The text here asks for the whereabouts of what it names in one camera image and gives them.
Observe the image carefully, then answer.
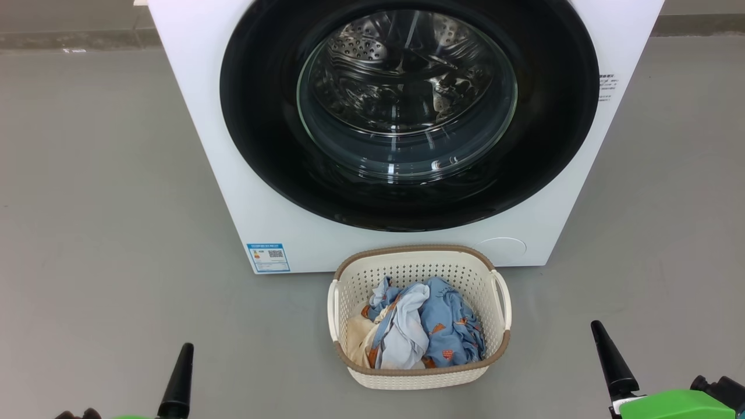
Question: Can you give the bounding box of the white front-load washing machine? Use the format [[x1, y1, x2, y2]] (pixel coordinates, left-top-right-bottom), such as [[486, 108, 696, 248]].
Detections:
[[147, 0, 665, 274]]

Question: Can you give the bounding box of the cream perforated laundry basket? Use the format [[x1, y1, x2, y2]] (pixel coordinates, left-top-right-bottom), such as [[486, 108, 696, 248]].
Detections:
[[327, 244, 513, 389]]

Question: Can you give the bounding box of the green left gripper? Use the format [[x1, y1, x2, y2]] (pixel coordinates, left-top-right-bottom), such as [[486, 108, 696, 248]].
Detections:
[[113, 343, 194, 419]]

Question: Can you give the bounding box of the round white filter cover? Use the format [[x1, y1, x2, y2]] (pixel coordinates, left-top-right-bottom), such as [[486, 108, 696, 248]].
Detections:
[[476, 237, 527, 262]]

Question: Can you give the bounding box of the small printed text label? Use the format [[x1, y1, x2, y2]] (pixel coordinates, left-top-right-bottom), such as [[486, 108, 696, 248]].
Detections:
[[598, 73, 619, 103]]

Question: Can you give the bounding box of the blue energy label sticker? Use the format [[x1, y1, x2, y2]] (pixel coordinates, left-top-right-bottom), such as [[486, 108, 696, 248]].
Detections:
[[247, 243, 290, 274]]

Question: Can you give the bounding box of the pale blue and cream garment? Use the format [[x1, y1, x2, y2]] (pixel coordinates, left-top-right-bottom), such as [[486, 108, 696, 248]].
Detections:
[[346, 277, 431, 370]]

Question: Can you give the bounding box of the steel perforated washer drum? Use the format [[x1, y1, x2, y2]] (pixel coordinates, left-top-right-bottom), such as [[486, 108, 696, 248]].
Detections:
[[300, 9, 519, 181]]

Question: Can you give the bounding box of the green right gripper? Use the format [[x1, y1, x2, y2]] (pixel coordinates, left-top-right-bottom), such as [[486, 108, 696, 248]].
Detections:
[[591, 320, 737, 419]]

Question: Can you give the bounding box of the black round glass washer door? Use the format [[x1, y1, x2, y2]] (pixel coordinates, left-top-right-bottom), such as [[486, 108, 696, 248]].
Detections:
[[220, 0, 600, 232]]

